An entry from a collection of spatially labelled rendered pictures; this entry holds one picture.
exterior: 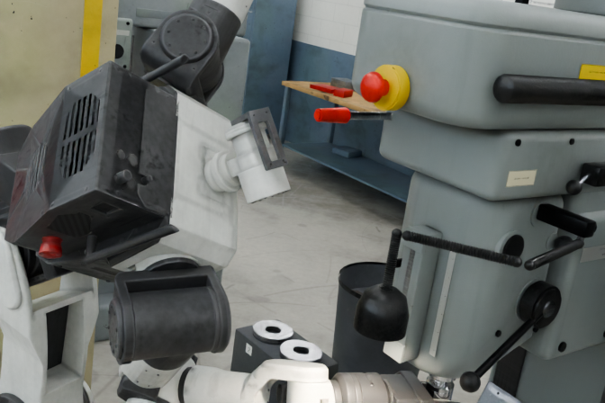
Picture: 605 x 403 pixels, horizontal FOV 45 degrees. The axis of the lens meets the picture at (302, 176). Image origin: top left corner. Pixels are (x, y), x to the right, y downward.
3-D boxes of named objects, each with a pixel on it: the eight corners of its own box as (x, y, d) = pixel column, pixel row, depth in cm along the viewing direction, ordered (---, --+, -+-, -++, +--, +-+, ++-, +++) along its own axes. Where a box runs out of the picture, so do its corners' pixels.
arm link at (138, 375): (99, 403, 121) (121, 371, 103) (127, 331, 128) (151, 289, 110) (165, 425, 123) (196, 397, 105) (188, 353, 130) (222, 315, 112)
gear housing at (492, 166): (493, 205, 96) (509, 131, 93) (373, 156, 114) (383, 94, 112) (630, 192, 116) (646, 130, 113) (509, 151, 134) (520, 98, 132)
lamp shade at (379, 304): (347, 332, 96) (354, 289, 95) (360, 311, 103) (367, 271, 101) (399, 346, 94) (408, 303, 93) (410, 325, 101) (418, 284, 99)
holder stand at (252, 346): (283, 456, 150) (296, 371, 145) (225, 401, 166) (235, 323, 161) (327, 439, 158) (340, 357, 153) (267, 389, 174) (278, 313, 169)
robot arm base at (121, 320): (112, 385, 98) (122, 341, 90) (100, 304, 106) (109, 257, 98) (219, 371, 104) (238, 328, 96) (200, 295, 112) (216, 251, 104)
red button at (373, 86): (374, 105, 92) (379, 74, 91) (354, 99, 95) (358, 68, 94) (392, 105, 94) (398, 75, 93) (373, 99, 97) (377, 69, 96)
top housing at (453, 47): (464, 133, 87) (492, -3, 83) (331, 90, 107) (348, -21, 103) (664, 131, 115) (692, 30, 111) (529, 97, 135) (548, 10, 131)
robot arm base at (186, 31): (129, 73, 109) (202, 92, 109) (154, -2, 112) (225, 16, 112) (146, 106, 124) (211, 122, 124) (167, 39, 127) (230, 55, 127)
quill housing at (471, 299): (454, 404, 107) (499, 200, 99) (365, 340, 123) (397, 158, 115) (533, 378, 119) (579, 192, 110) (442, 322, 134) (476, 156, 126)
